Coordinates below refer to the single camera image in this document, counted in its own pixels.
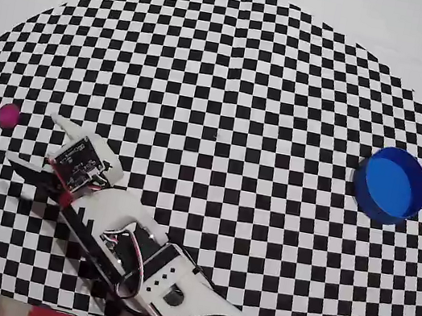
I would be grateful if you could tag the white red gripper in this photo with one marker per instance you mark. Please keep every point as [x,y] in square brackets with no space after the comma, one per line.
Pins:
[109,161]

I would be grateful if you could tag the pink faceted ball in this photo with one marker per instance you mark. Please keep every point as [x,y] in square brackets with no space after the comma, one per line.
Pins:
[8,116]

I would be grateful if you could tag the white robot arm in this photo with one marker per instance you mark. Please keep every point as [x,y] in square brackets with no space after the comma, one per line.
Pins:
[120,207]

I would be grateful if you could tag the blue round box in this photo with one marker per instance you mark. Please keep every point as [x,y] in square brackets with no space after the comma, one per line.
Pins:
[390,185]

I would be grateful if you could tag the black white checkered mat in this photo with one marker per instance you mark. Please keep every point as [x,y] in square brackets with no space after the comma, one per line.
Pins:
[251,71]

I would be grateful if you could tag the camera board on red mount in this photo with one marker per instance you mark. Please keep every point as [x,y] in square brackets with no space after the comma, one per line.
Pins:
[75,162]

